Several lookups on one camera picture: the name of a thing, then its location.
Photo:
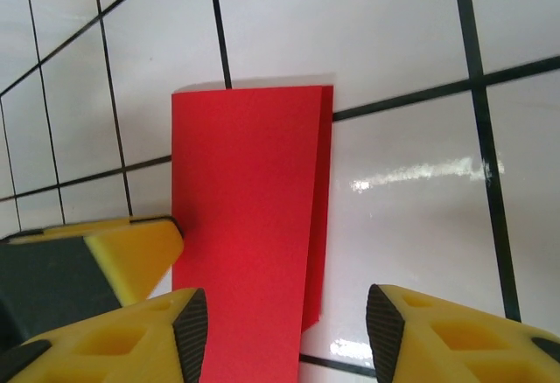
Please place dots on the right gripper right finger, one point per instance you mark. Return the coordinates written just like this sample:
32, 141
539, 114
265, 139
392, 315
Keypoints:
459, 343

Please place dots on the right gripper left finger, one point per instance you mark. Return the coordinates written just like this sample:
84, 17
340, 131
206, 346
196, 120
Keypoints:
109, 348

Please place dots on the red cloth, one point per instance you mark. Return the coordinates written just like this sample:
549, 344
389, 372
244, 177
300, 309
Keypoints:
245, 204

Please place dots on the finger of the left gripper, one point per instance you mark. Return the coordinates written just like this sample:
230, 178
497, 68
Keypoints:
131, 260

